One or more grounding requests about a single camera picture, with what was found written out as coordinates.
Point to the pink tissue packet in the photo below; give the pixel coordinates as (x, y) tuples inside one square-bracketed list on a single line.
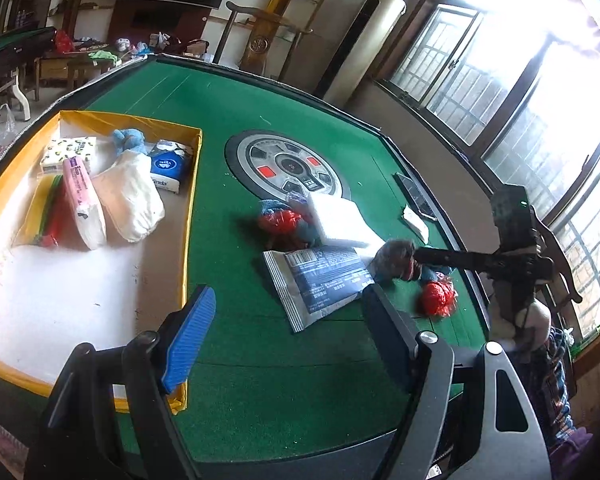
[(80, 195)]

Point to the white standing air conditioner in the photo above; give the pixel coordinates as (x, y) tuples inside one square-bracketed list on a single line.
[(365, 45)]

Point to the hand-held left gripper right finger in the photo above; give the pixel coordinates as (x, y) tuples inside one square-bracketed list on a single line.
[(390, 330)]

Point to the light blue towel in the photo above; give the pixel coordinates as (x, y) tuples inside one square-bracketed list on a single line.
[(430, 275)]

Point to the green top mahjong table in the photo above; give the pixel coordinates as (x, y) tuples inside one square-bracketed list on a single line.
[(5, 42)]

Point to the blue wet wipes packet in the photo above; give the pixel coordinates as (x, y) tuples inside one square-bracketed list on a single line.
[(320, 280)]

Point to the dark wooden television cabinet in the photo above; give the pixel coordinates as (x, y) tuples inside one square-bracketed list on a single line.
[(145, 20)]

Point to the person's right hand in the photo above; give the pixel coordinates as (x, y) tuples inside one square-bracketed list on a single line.
[(532, 327)]

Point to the blue and white tissue pack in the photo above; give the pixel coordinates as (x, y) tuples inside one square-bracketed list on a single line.
[(167, 165)]

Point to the crumpled red bag bundle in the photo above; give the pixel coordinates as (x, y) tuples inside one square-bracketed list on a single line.
[(437, 297)]

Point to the white paper tissue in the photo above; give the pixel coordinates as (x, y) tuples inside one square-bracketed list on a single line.
[(417, 225)]

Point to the white foam block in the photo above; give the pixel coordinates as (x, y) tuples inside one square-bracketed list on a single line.
[(340, 220)]

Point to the barred window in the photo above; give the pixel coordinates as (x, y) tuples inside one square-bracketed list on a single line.
[(460, 85)]

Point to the white cloth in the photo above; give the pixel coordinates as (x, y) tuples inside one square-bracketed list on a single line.
[(130, 200)]

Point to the carved back wooden chair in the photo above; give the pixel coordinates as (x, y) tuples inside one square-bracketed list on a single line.
[(257, 45)]

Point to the red bag with blue cloth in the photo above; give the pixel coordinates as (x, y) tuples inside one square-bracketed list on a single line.
[(307, 232)]

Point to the yellow cardboard box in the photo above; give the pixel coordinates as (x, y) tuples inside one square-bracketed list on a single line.
[(80, 285)]

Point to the red plastic bag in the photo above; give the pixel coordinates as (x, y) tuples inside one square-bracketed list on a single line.
[(280, 221)]

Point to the blue towel with rubber band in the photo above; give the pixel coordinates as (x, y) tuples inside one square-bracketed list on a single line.
[(130, 140)]

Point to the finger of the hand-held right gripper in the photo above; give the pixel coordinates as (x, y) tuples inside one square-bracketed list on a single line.
[(450, 257)]

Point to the printed white tissue pack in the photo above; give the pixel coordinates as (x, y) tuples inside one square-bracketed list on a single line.
[(67, 152)]

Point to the low wooden table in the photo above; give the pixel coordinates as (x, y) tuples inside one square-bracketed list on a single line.
[(70, 62)]

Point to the round table control panel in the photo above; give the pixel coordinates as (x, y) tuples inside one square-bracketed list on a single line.
[(260, 155)]

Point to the bagged colourful sponges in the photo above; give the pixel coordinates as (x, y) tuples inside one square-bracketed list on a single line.
[(45, 210)]

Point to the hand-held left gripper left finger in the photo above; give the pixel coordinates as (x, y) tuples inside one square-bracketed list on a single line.
[(190, 330)]

